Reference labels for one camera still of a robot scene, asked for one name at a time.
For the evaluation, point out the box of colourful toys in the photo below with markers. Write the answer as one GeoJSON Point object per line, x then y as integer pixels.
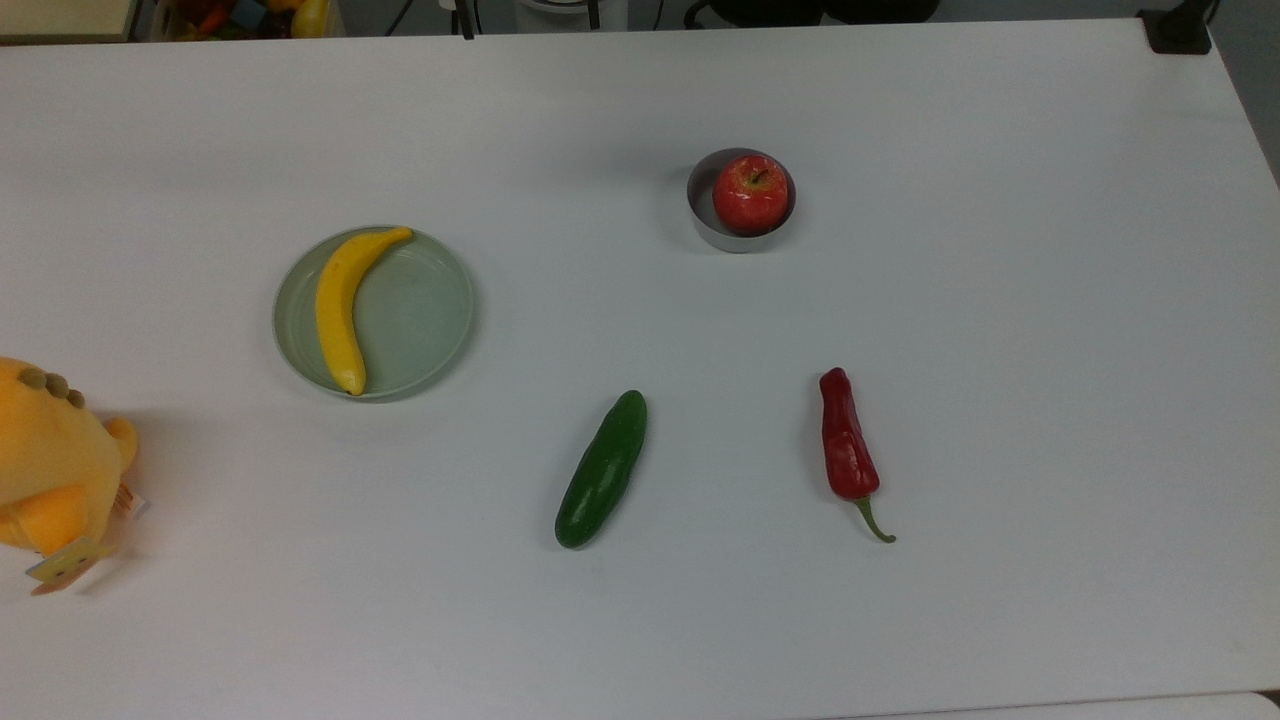
{"type": "Point", "coordinates": [245, 17]}

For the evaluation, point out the yellow banana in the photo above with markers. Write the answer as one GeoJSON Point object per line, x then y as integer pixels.
{"type": "Point", "coordinates": [337, 305]}

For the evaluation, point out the small metal bowl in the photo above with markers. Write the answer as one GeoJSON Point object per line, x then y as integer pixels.
{"type": "Point", "coordinates": [703, 228]}

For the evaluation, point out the red chili pepper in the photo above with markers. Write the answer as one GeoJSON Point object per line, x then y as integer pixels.
{"type": "Point", "coordinates": [846, 445]}

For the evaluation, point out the green cucumber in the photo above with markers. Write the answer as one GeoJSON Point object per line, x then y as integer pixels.
{"type": "Point", "coordinates": [602, 470]}

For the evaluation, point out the black table clamp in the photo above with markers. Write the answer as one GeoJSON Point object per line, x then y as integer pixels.
{"type": "Point", "coordinates": [1176, 28]}

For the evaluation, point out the red apple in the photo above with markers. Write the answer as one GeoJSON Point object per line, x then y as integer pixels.
{"type": "Point", "coordinates": [749, 195]}

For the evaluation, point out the pale green plate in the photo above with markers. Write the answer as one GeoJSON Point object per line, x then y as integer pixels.
{"type": "Point", "coordinates": [420, 315]}

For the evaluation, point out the orange plush toy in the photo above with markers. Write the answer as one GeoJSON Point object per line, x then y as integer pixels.
{"type": "Point", "coordinates": [45, 455]}

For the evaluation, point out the black chair base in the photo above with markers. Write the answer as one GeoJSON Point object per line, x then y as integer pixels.
{"type": "Point", "coordinates": [810, 10]}

